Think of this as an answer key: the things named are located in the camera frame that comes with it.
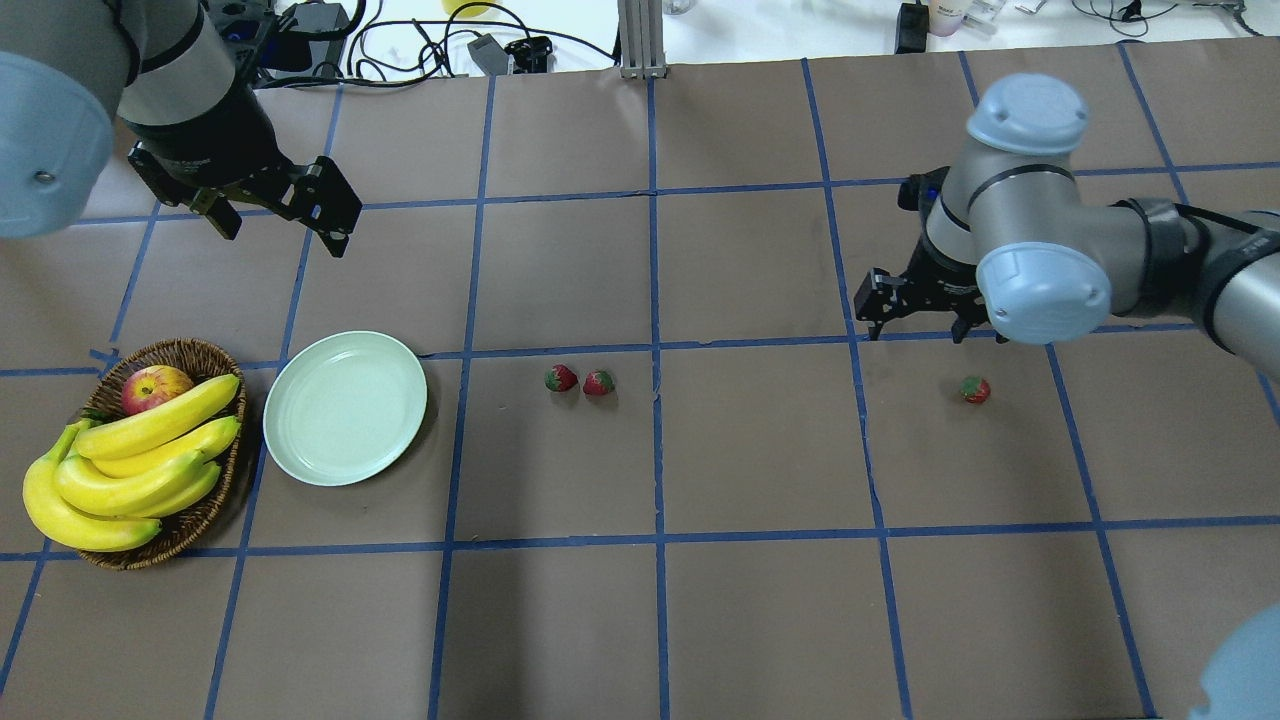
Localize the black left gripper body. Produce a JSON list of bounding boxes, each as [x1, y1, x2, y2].
[[125, 118, 315, 223]]

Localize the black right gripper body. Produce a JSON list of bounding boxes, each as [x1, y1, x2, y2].
[[899, 234, 986, 319]]

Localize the red strawberry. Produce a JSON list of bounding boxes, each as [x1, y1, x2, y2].
[[543, 364, 579, 393], [581, 369, 616, 397], [960, 375, 992, 405]]

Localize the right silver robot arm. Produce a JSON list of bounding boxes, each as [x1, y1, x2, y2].
[[835, 72, 1277, 719]]

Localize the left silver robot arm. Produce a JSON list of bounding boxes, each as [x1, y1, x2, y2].
[[1, 1, 364, 258]]

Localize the light green plate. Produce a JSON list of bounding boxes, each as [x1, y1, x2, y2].
[[262, 331, 429, 487]]

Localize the woven wicker basket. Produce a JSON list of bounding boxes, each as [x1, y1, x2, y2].
[[74, 338, 248, 571]]

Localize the red apple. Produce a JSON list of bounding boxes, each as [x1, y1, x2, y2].
[[120, 364, 195, 416]]

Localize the grey power adapter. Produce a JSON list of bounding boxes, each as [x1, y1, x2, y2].
[[467, 35, 515, 76]]

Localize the red strawberry on tape line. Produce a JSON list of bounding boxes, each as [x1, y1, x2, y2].
[[543, 364, 579, 393]]

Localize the yellow banana bunch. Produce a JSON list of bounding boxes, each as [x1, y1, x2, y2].
[[22, 374, 241, 552]]

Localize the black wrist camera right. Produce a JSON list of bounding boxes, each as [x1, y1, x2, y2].
[[896, 165, 951, 217]]

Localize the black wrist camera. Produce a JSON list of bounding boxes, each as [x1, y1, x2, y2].
[[896, 165, 951, 217], [201, 1, 355, 87]]

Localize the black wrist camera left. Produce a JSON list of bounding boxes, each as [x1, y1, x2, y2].
[[201, 1, 355, 87]]

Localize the aluminium frame post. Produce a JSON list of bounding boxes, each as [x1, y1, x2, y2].
[[617, 0, 669, 79]]

